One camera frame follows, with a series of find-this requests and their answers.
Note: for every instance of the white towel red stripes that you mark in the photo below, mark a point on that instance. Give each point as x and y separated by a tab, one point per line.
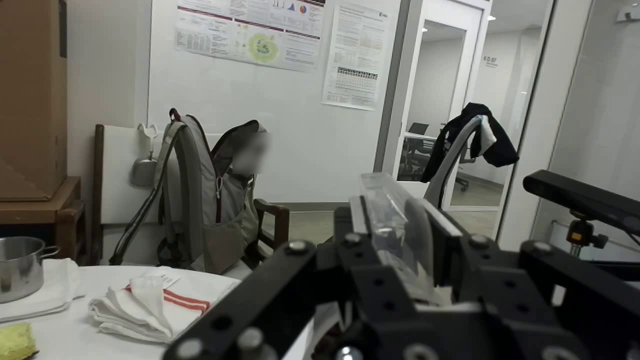
141	313

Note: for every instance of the black hanging garment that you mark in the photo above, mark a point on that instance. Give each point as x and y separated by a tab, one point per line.
501	146

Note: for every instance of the grey curved stand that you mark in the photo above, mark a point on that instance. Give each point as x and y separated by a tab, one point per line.
450	162

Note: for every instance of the colourful wall poster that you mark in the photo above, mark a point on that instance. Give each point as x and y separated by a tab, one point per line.
233	33

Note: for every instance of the grey backpack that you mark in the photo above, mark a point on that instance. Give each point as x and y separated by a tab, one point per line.
200	201

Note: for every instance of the white glass door frame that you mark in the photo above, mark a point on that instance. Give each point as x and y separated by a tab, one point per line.
400	101

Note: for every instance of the white printed wall notice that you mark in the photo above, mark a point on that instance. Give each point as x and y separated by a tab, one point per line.
356	61

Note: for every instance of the black camera on tripod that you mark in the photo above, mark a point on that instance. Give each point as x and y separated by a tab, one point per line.
580	197

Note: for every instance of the small steel pot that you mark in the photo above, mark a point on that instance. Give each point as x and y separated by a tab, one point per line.
21	267

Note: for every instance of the yellow sponge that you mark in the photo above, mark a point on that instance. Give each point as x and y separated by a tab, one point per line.
14	342

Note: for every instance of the dark wooden cabinet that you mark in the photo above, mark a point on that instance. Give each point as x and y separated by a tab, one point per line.
61	221

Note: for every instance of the large brown cardboard box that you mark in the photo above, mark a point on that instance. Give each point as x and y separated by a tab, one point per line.
31	101

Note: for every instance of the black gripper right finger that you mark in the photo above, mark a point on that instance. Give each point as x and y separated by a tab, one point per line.
567	300

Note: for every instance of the clear plastic measuring jug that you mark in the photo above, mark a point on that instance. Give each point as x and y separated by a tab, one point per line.
393	206

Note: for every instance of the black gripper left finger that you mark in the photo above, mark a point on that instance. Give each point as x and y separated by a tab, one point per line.
281	293

